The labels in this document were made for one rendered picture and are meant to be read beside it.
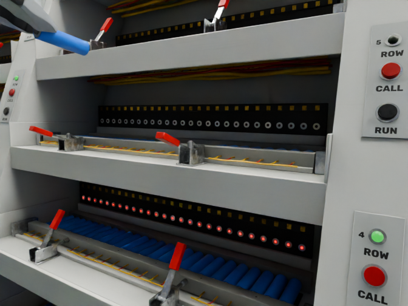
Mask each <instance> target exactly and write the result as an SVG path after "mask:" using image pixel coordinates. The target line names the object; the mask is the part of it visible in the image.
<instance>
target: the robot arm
mask: <svg viewBox="0 0 408 306"><path fill-rule="evenodd" d="M0 24H3V25H5V26H8V27H11V28H13V29H16V30H19V31H21V32H24V33H28V34H33V29H35V30H37V31H41V32H52V33H56V32H57V31H58V27H57V26H56V24H55V22H54V21H53V19H52V18H51V17H50V16H49V15H48V14H47V13H46V12H45V11H44V9H43V7H42V0H0Z"/></svg>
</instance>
